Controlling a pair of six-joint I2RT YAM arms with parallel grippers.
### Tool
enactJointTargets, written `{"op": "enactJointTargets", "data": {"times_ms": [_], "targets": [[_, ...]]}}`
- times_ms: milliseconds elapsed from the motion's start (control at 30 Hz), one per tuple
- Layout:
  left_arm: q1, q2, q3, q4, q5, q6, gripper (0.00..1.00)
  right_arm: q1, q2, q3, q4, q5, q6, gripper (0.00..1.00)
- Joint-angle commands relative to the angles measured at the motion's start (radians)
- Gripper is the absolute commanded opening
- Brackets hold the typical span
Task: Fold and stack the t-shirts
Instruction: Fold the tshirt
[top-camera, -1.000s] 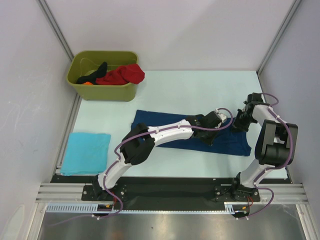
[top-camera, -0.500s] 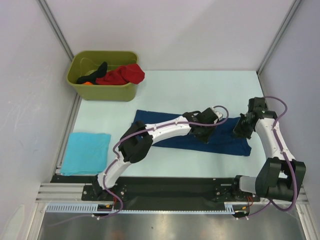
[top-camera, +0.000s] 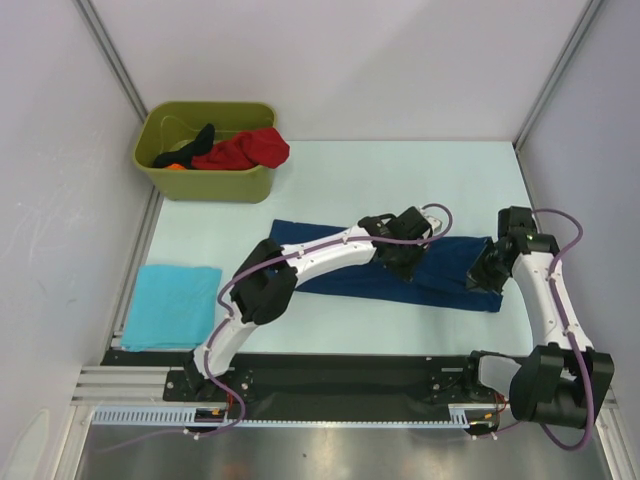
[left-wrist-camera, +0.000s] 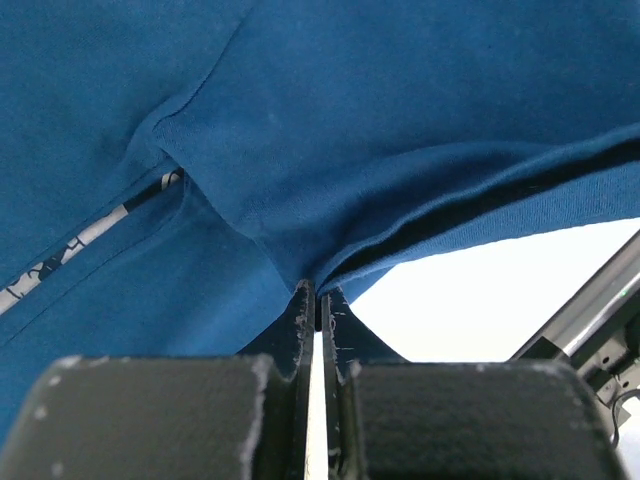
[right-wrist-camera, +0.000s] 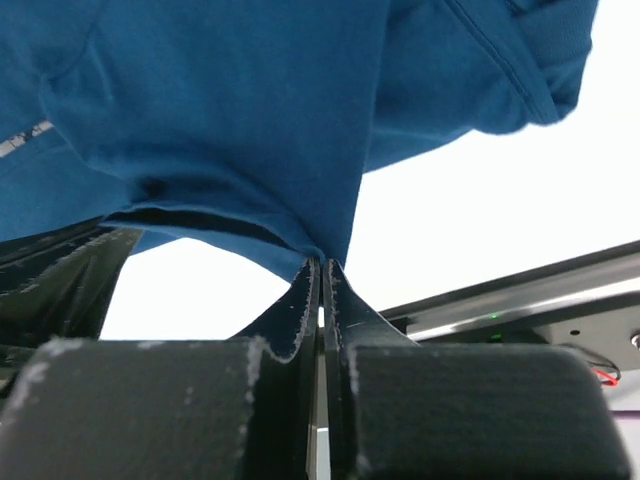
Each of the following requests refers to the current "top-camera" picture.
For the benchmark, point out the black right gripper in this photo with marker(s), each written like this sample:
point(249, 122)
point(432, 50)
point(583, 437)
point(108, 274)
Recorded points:
point(484, 270)

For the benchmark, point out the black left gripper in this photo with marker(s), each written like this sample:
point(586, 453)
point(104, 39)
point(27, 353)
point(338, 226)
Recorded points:
point(406, 271)

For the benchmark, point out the navy blue t shirt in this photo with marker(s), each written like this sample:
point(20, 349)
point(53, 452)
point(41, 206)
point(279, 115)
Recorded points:
point(438, 281)

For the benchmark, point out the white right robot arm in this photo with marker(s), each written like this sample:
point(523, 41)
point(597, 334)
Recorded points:
point(564, 380)

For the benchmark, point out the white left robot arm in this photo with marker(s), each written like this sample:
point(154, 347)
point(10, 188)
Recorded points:
point(262, 288)

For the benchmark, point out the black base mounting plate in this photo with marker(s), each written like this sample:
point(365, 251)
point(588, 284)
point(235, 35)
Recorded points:
point(121, 358)

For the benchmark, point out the red t shirt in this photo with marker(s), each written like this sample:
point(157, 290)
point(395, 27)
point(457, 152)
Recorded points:
point(244, 151)

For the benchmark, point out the black garment in bin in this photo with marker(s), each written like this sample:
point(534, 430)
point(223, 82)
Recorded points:
point(201, 145)

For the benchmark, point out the folded turquoise t shirt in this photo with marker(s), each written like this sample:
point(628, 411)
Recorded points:
point(173, 307)

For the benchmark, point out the olive green plastic bin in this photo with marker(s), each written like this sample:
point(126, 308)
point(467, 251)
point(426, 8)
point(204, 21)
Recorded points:
point(171, 125)

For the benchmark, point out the white slotted cable duct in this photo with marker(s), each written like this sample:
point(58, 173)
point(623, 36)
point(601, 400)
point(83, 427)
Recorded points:
point(447, 417)

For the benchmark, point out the right aluminium corner post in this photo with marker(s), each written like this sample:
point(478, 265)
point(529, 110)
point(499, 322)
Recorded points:
point(570, 49)

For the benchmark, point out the aluminium corner post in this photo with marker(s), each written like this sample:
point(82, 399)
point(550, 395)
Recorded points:
point(109, 51)
point(570, 49)

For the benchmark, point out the aluminium frame rail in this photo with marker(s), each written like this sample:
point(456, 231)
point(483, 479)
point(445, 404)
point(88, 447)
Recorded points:
point(120, 387)

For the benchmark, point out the left aluminium corner post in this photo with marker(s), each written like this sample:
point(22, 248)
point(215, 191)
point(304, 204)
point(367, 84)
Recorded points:
point(109, 51)

